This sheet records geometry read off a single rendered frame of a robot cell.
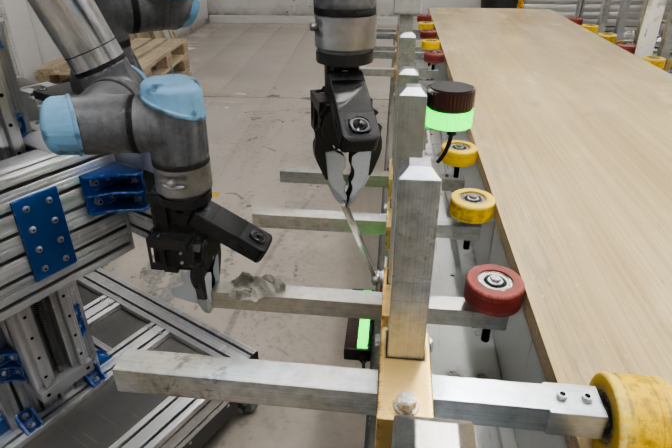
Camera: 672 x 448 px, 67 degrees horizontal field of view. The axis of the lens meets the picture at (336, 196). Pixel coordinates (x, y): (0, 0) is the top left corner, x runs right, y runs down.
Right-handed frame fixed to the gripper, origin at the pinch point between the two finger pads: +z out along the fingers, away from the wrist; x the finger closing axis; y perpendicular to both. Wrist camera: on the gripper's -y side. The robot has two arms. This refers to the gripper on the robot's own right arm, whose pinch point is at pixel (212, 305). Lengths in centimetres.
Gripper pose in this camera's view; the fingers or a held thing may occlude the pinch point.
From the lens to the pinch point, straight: 83.7
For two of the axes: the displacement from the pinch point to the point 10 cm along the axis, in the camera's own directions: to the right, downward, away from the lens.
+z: -0.2, 8.9, 4.6
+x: -1.1, 4.6, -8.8
